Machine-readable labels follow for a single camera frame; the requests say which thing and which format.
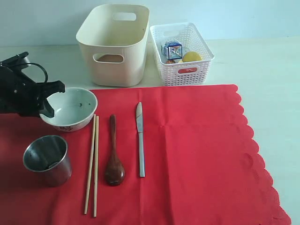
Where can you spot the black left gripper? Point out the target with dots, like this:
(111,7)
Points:
(19,94)

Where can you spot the white ceramic bowl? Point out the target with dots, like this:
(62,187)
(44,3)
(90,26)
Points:
(73,109)

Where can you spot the brown wooden plate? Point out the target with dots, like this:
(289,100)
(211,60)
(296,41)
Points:
(111,58)

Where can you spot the orange fried chicken piece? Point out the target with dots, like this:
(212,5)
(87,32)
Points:
(170,62)

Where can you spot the blue white milk carton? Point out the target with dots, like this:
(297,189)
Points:
(172,50)

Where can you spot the red toy sausage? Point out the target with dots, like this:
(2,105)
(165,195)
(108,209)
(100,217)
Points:
(187,70)

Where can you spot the yellow lemon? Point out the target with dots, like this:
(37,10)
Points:
(191,56)

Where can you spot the left wooden chopstick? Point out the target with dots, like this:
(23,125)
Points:
(90,166)

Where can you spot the wooden chopstick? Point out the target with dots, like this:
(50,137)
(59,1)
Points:
(90,166)
(96,167)

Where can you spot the stainless steel cup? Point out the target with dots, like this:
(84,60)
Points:
(48,157)

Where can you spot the right wooden chopstick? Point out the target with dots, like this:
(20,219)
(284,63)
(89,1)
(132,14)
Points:
(96,167)

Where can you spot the cream plastic storage bin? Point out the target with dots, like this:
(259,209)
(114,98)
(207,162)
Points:
(115,29)

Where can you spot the silver table knife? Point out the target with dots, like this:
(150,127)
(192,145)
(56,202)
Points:
(139,125)

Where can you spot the dark wooden spoon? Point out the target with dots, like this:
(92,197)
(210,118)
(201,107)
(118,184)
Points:
(114,172)

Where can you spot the white perforated plastic basket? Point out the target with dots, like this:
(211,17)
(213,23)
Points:
(189,36)

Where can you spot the red tablecloth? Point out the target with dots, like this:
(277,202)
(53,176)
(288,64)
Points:
(202,166)

